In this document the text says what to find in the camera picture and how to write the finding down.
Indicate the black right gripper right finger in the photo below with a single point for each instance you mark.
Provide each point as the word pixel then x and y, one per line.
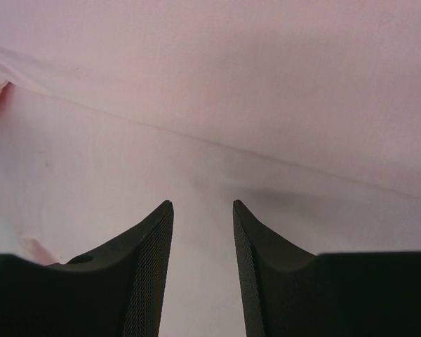
pixel 287 291

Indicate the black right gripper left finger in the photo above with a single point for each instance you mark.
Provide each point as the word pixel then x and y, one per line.
pixel 116 289

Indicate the light pink t-shirt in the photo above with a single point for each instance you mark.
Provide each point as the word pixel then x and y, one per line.
pixel 309 112

